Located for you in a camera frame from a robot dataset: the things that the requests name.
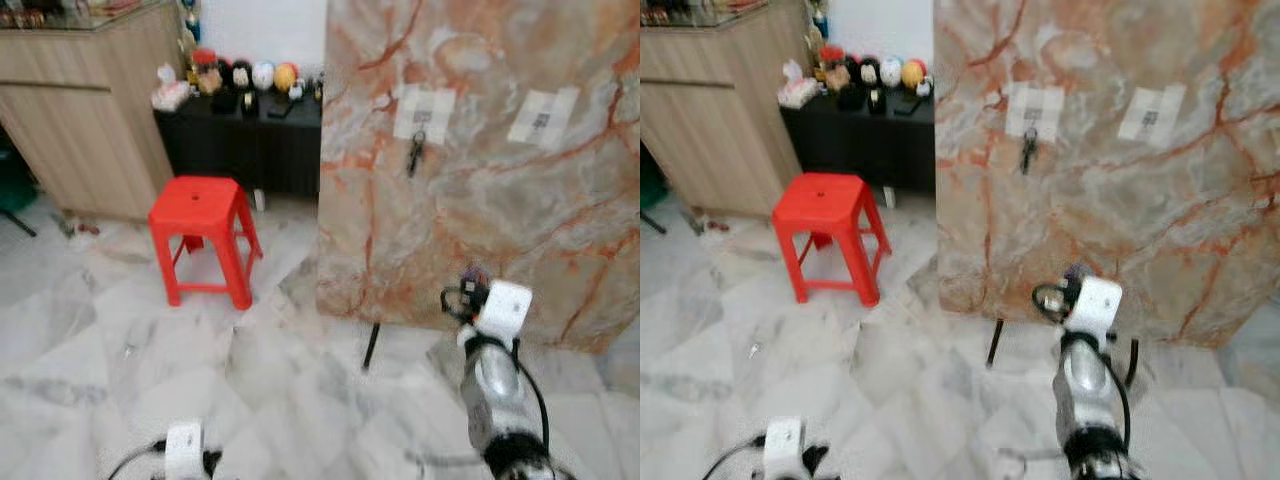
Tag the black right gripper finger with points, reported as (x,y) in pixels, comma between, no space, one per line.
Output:
(455,312)
(454,292)
(1047,311)
(1045,290)

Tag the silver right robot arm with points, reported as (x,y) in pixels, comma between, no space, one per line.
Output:
(1085,400)
(500,400)

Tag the black hanging keys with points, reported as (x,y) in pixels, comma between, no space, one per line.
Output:
(1028,152)
(416,155)

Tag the black board stand leg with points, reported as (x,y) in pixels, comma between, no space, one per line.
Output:
(1134,362)
(994,344)
(371,348)

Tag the orange marble pattern board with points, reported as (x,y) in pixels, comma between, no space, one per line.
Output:
(500,200)
(1120,200)

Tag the black metal chair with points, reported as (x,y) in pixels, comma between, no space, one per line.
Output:
(18,224)
(660,222)

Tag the green bag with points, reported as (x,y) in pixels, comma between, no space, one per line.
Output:
(650,180)
(14,185)

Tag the black low console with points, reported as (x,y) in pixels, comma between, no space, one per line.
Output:
(870,150)
(250,150)

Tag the red plastic stool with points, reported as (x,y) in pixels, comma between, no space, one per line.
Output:
(825,200)
(200,205)

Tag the small red floor toy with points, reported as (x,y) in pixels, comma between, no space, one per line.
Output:
(86,229)
(716,225)

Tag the yellow red round plush toy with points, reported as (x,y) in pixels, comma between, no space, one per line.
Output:
(913,75)
(286,78)

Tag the black tape dispenser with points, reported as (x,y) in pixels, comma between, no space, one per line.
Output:
(250,103)
(877,100)

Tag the white blue round plush toy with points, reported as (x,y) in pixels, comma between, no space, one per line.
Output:
(891,73)
(263,76)

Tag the black pouch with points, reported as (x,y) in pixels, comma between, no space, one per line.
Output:
(225,101)
(851,98)

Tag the black round plush toy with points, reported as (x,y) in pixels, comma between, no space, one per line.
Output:
(869,72)
(240,76)

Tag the light wooden cabinet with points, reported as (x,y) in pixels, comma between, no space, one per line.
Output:
(80,130)
(710,130)

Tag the glass jar with red lid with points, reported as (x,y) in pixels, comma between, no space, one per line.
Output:
(832,70)
(205,72)

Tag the pink white tissue pack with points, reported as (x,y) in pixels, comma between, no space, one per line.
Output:
(170,92)
(797,90)

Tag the blue gold trophy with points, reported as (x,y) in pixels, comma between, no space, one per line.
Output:
(820,18)
(190,18)

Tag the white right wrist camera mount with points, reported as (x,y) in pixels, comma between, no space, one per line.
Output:
(506,310)
(1096,308)

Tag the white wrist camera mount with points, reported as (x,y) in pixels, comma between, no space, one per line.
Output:
(1096,308)
(184,452)
(506,310)
(784,448)

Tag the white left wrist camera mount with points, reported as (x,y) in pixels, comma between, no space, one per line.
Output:
(784,448)
(184,452)

